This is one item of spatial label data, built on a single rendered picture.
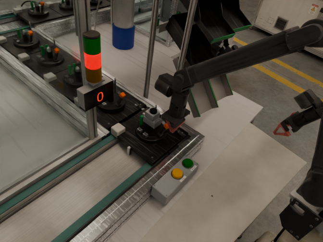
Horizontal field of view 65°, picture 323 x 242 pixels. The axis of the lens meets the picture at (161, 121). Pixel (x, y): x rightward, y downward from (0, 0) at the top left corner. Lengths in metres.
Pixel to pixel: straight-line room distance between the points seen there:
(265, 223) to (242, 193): 1.07
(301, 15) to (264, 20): 0.63
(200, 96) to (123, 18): 0.84
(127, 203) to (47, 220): 0.26
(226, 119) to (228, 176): 0.39
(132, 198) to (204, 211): 0.30
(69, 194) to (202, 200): 0.50
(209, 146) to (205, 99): 0.23
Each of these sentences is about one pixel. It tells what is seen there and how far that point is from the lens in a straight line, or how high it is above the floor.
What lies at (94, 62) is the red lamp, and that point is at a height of 1.34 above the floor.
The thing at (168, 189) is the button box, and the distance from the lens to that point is 0.94.
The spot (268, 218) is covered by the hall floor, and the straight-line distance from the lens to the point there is 2.24.
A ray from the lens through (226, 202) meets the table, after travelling 1.10.
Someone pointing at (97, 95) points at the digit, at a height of 1.21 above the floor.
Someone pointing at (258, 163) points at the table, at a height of 0.86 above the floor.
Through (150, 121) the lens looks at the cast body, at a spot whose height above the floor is 1.05.
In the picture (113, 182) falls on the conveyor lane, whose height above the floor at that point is 0.92.
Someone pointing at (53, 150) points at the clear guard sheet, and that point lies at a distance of 0.98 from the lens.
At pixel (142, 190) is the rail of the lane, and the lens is 0.93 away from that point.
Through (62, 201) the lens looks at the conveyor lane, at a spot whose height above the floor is 0.92.
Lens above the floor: 1.75
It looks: 43 degrees down
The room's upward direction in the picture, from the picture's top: 10 degrees clockwise
